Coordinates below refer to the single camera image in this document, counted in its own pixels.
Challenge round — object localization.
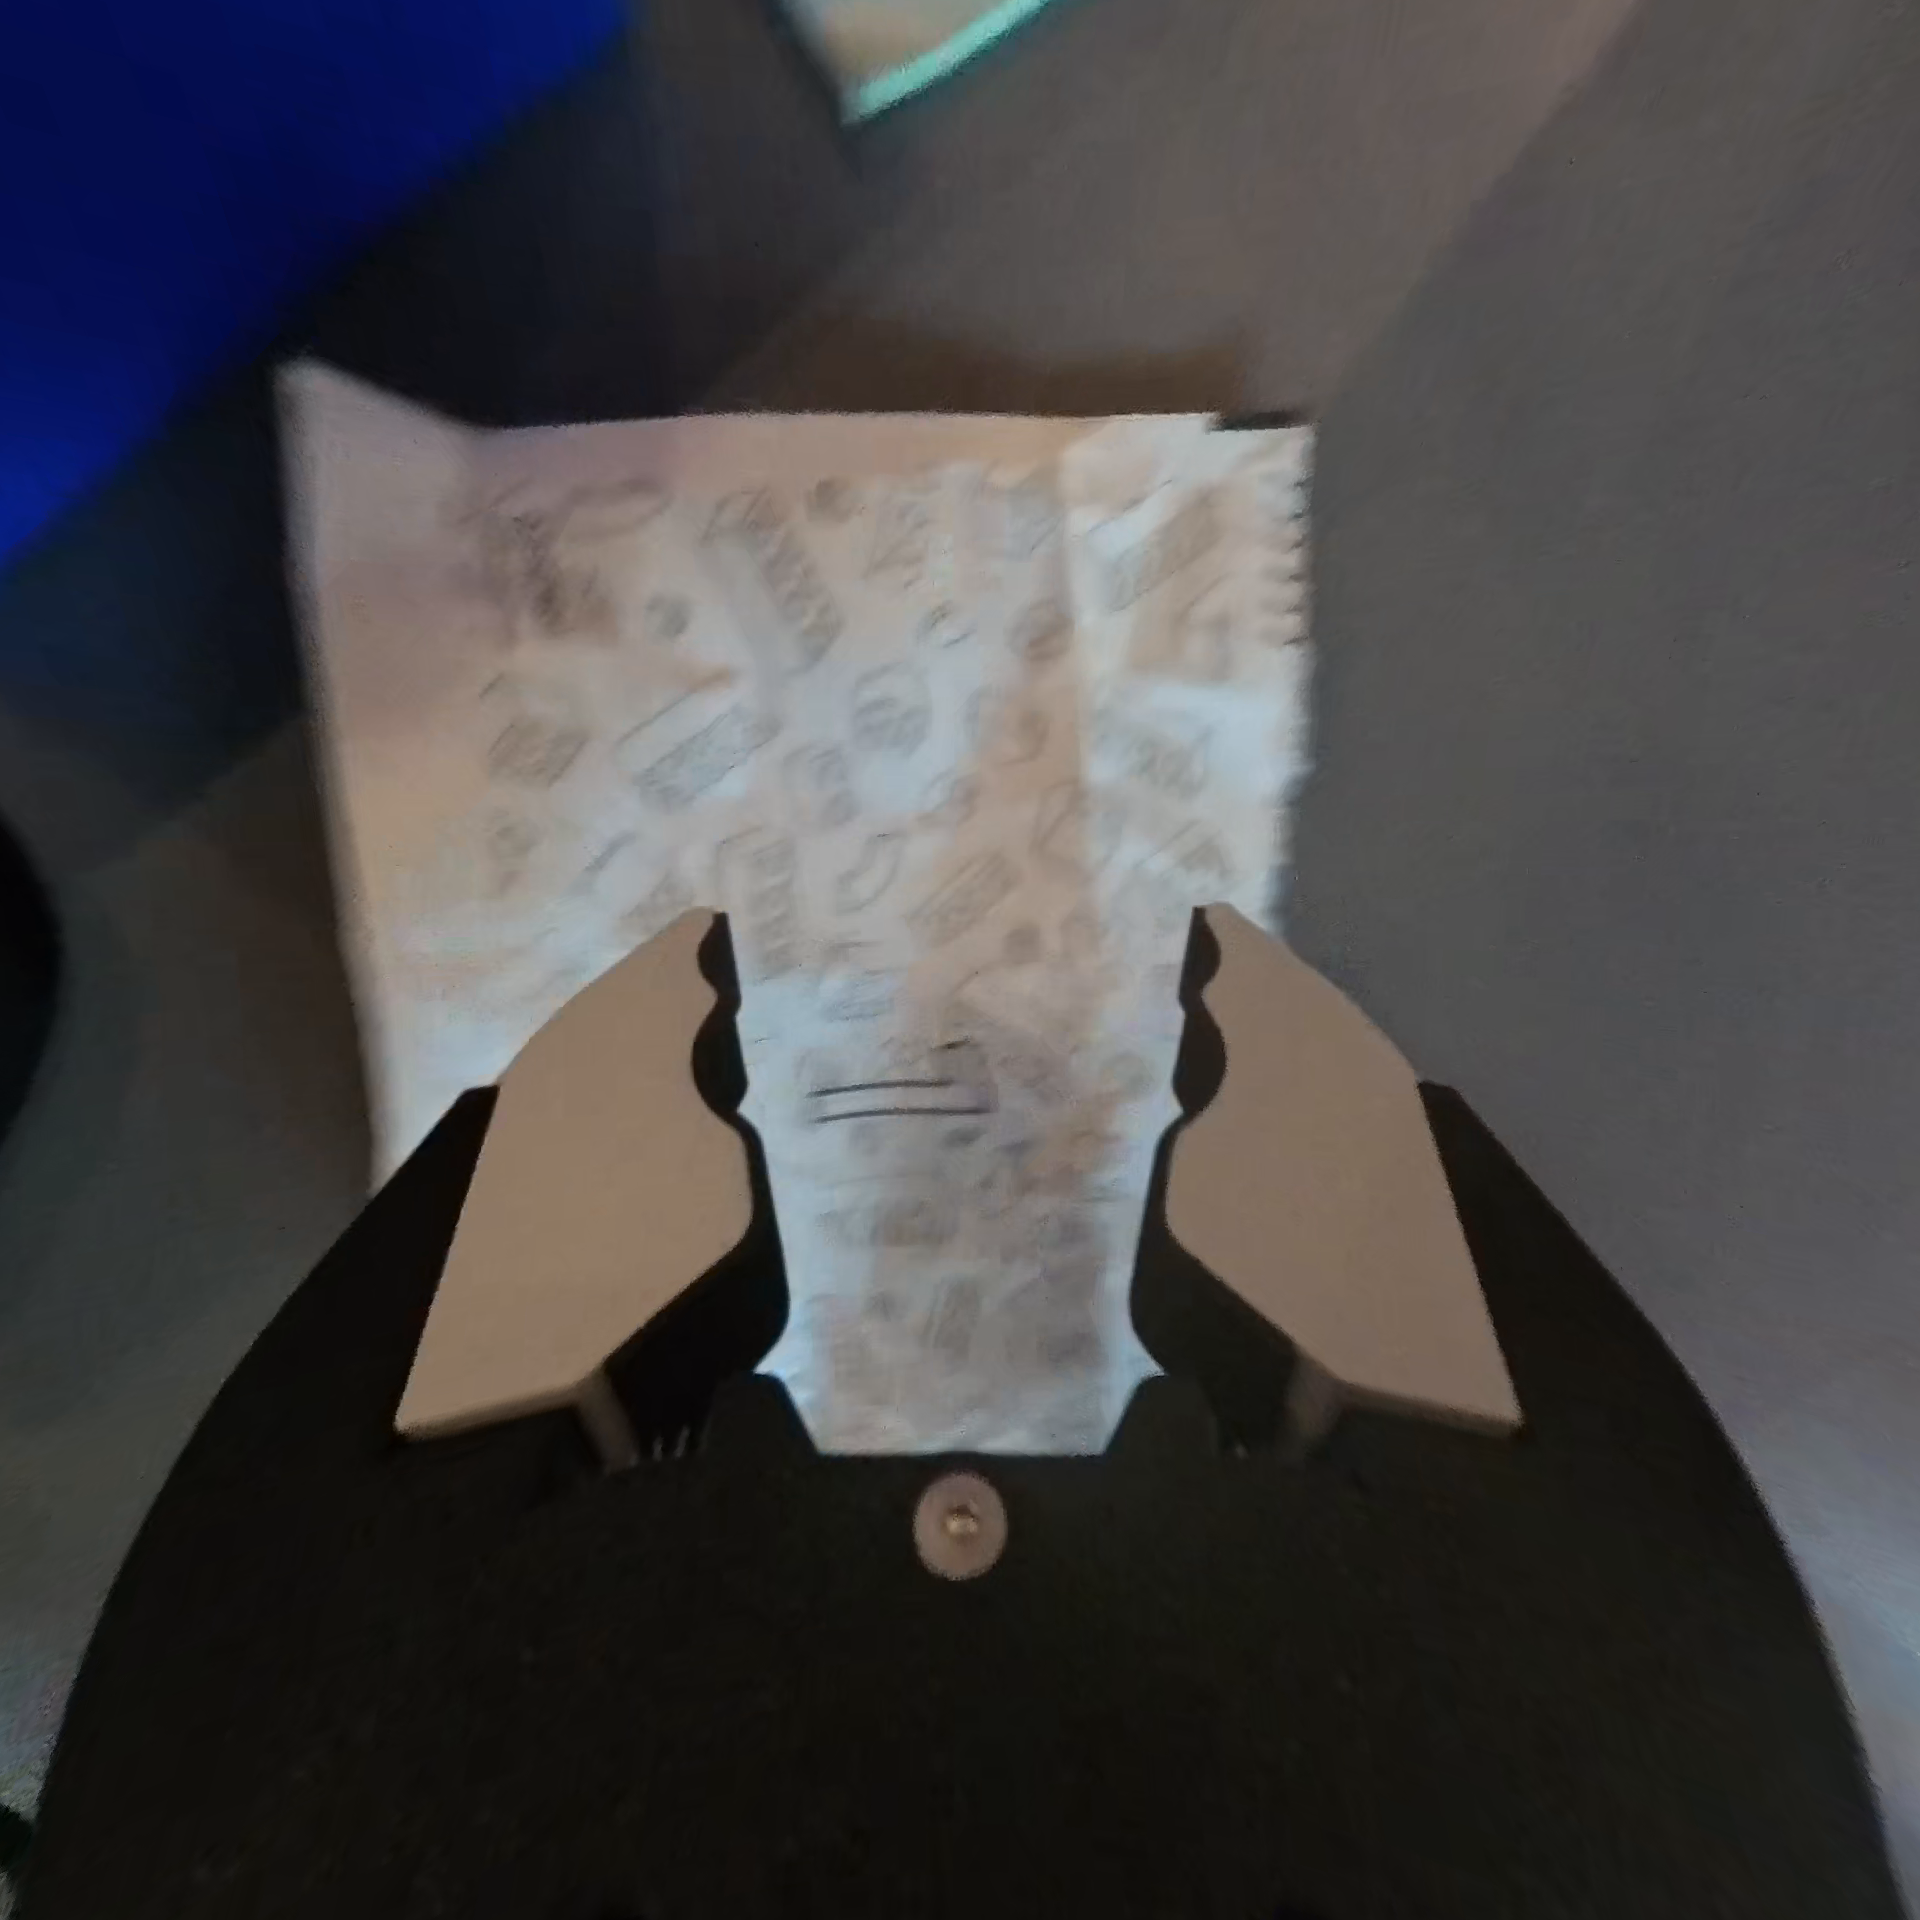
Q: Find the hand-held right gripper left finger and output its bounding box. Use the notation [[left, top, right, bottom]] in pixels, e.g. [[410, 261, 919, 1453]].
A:
[[390, 908, 769, 1467]]

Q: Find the grey desk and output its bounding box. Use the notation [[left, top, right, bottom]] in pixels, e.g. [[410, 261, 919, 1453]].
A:
[[0, 0, 1920, 1920]]

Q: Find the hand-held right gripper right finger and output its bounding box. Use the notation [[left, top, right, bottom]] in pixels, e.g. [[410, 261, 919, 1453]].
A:
[[1161, 906, 1532, 1449]]

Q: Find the building instruction booklet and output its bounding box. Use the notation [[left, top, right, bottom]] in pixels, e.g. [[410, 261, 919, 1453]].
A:
[[783, 0, 1057, 124]]

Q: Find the white printed paper bag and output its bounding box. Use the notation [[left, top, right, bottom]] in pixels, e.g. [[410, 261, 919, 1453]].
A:
[[278, 356, 1320, 1453]]

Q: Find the blue plastic bin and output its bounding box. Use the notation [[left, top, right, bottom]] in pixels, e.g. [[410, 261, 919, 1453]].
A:
[[0, 0, 661, 605]]

